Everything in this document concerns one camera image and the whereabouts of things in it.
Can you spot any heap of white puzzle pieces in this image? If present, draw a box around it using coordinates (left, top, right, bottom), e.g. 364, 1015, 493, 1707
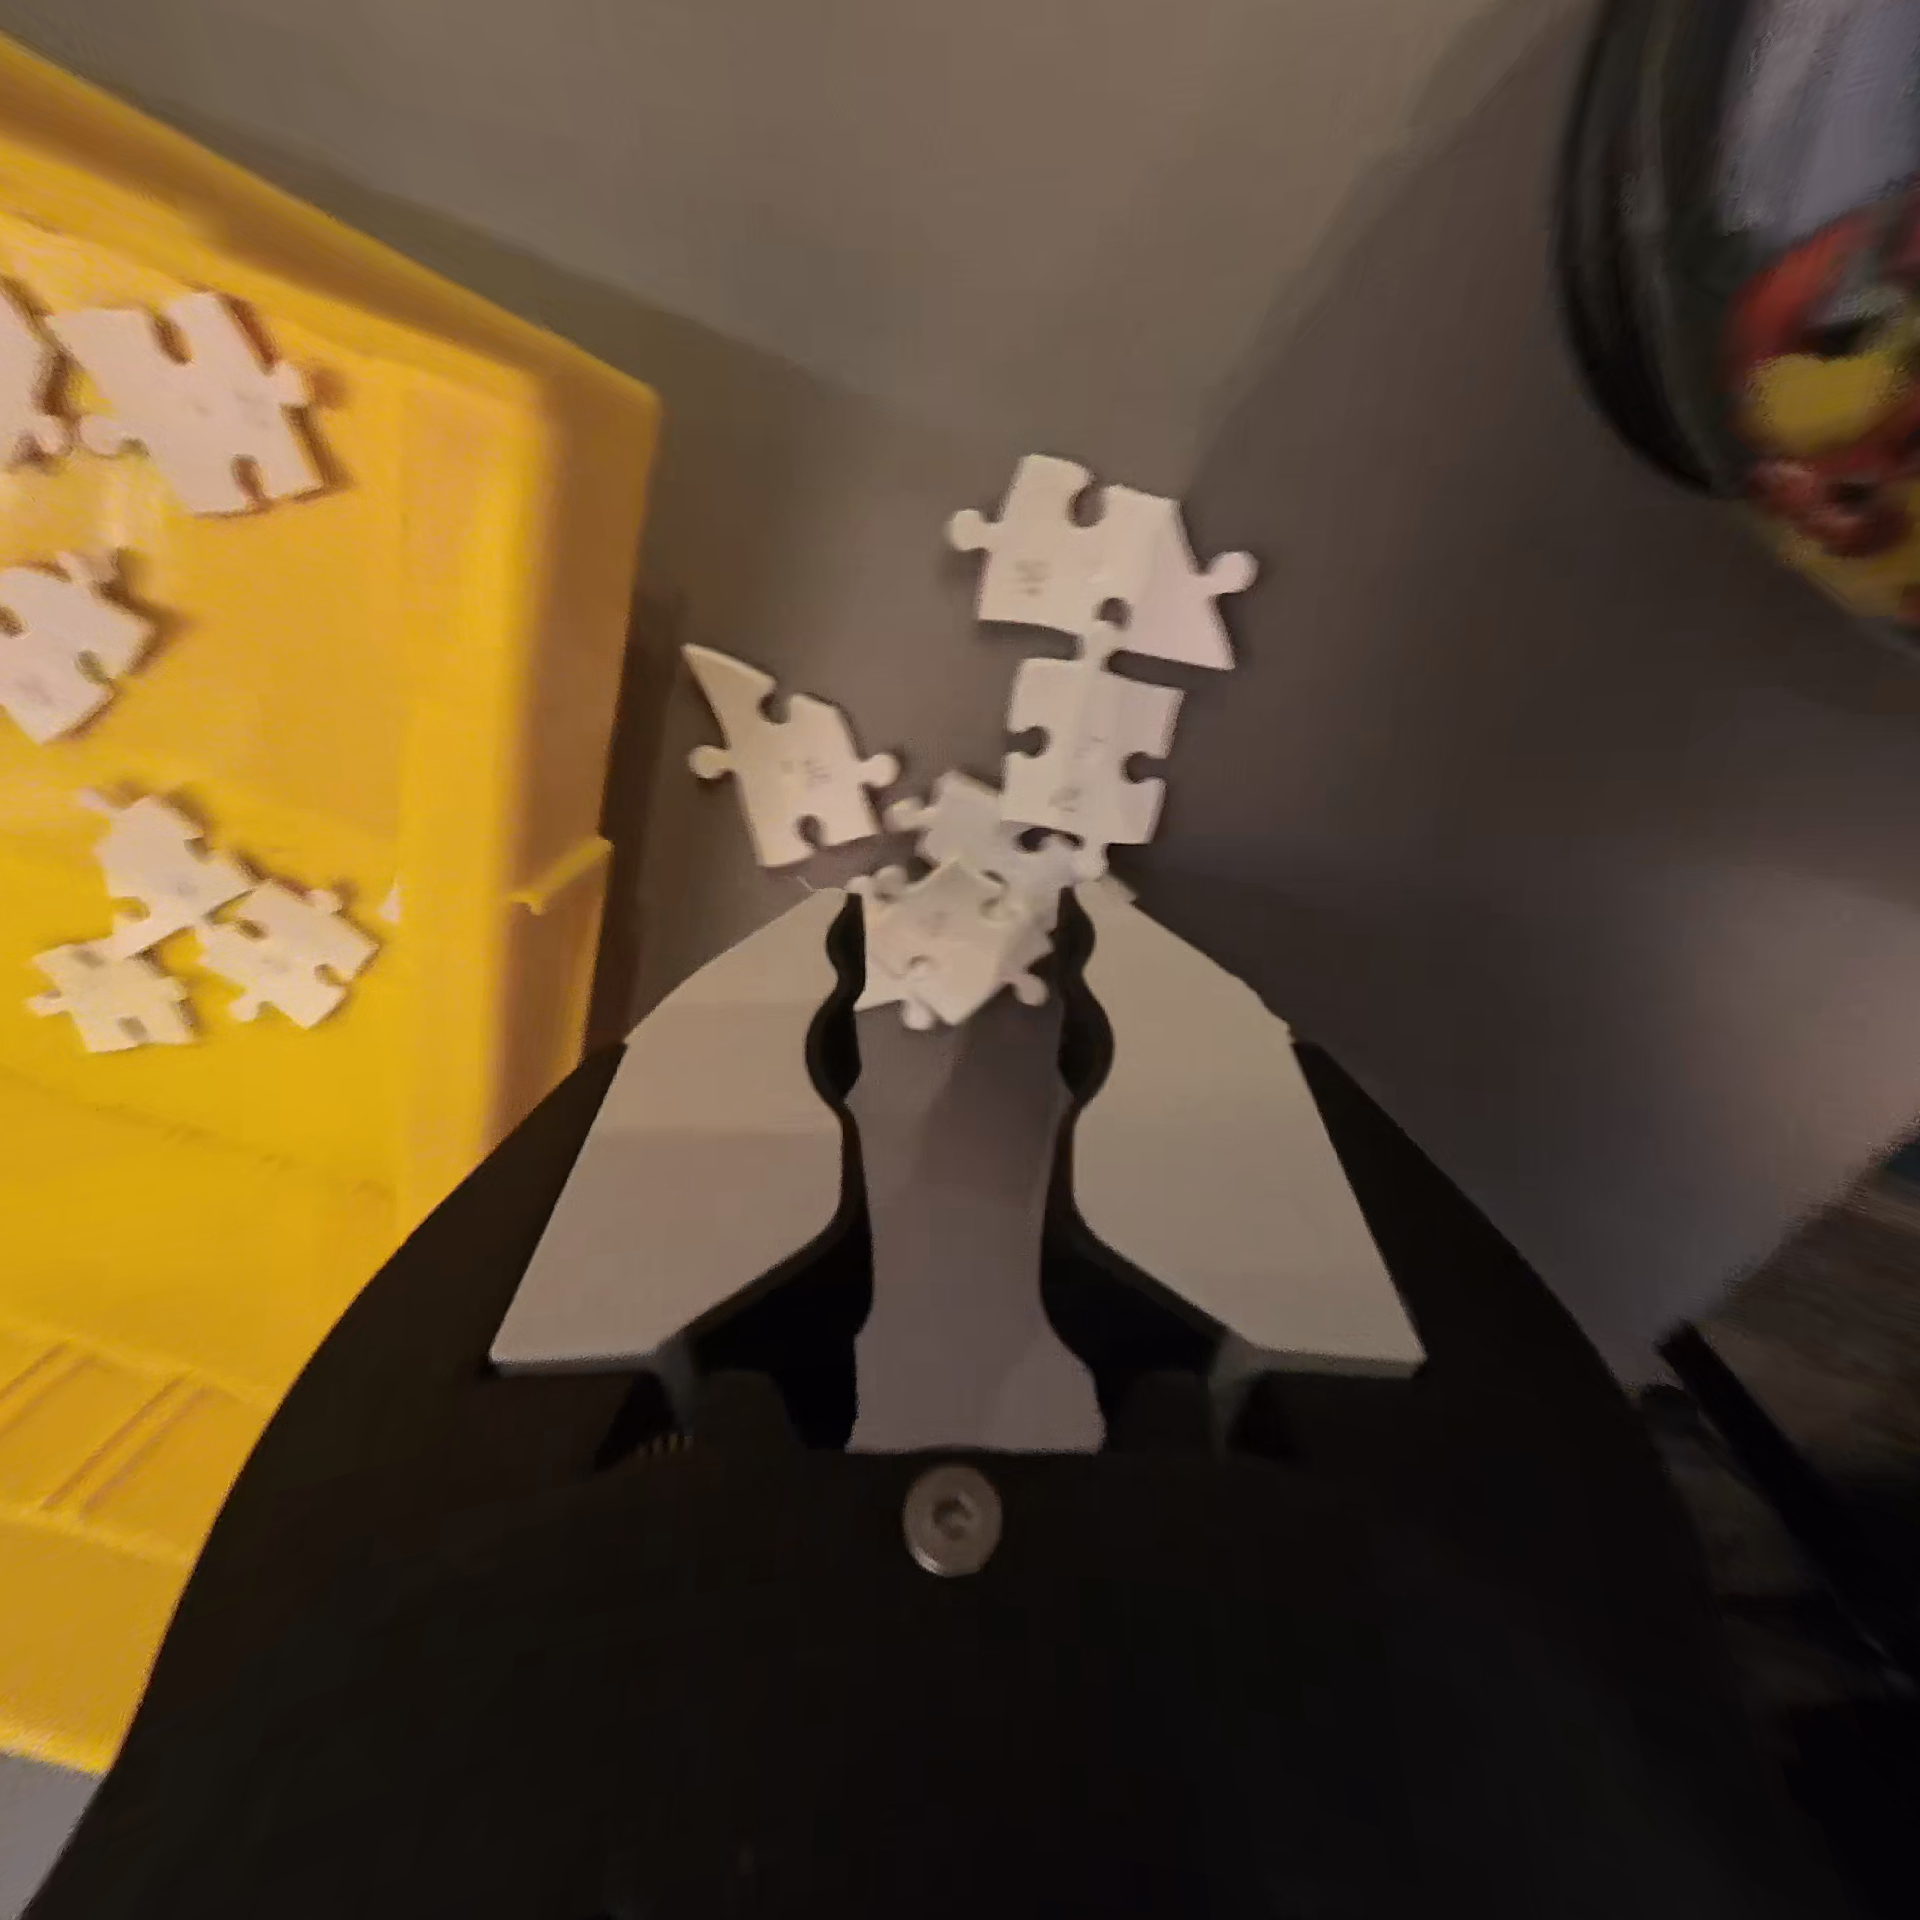
681, 452, 1261, 921

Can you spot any yellow cardboard box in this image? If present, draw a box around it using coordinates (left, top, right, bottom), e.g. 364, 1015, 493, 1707
0, 36, 665, 1769

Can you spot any colourful puzzle ball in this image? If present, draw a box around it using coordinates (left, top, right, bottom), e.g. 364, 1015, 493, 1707
1710, 0, 1920, 665

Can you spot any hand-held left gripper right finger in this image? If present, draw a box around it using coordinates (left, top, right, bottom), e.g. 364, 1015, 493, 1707
1040, 883, 1432, 1452

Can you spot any pile of white puzzle pieces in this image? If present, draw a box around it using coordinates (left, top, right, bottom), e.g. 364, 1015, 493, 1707
0, 276, 387, 1056

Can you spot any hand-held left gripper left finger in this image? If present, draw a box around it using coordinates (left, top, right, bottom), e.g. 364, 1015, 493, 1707
488, 891, 876, 1452

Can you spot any single white puzzle piece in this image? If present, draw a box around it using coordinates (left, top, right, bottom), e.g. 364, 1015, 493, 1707
853, 857, 1057, 1033

